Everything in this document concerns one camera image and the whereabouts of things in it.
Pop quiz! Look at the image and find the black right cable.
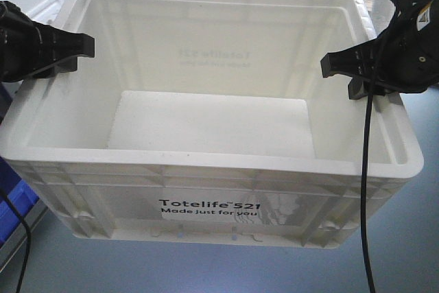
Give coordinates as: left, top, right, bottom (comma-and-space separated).
358, 8, 399, 293

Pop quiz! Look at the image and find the blue crate lower right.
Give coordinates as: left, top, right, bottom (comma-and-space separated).
0, 155, 40, 242

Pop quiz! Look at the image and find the white plastic Totelife tote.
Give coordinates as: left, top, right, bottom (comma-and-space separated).
0, 0, 425, 250

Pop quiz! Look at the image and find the black left cable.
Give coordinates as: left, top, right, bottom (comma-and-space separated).
0, 189, 32, 293

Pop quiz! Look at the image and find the black cable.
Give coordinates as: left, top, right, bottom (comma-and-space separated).
358, 8, 399, 293
0, 189, 32, 293

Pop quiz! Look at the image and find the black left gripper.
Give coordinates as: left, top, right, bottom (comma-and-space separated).
1, 1, 95, 82

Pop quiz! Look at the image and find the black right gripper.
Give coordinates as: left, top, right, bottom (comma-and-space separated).
320, 0, 438, 100

